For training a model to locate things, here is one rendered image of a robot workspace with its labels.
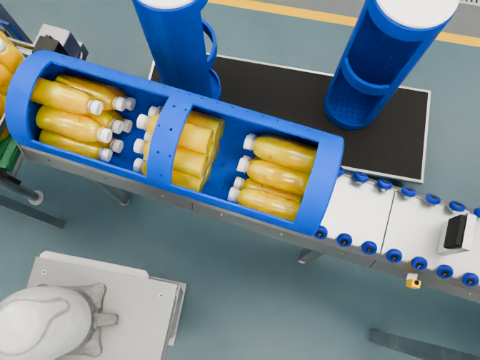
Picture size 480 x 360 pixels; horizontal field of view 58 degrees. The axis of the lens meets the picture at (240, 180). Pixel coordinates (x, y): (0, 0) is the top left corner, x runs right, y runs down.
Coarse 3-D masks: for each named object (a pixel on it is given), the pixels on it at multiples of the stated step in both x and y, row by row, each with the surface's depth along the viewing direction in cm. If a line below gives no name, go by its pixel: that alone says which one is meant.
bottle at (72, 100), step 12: (36, 84) 116; (48, 84) 116; (60, 84) 117; (36, 96) 117; (48, 96) 116; (60, 96) 116; (72, 96) 115; (84, 96) 116; (60, 108) 117; (72, 108) 116; (84, 108) 116
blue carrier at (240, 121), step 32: (32, 64) 114; (64, 64) 115; (96, 64) 121; (160, 96) 130; (192, 96) 115; (32, 128) 126; (160, 128) 108; (224, 128) 132; (256, 128) 129; (288, 128) 111; (96, 160) 117; (128, 160) 133; (160, 160) 110; (224, 160) 135; (320, 160) 106; (192, 192) 114; (224, 192) 130; (320, 192) 105; (288, 224) 113
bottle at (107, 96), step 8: (56, 80) 122; (64, 80) 122; (72, 80) 122; (80, 80) 123; (80, 88) 122; (88, 88) 122; (96, 88) 122; (104, 88) 122; (96, 96) 121; (104, 96) 121; (112, 96) 122; (104, 104) 122; (112, 104) 123
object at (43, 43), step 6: (42, 36) 141; (48, 36) 142; (36, 42) 141; (42, 42) 141; (48, 42) 141; (54, 42) 141; (36, 48) 140; (42, 48) 140; (48, 48) 140; (54, 48) 140; (60, 48) 143; (66, 54) 148
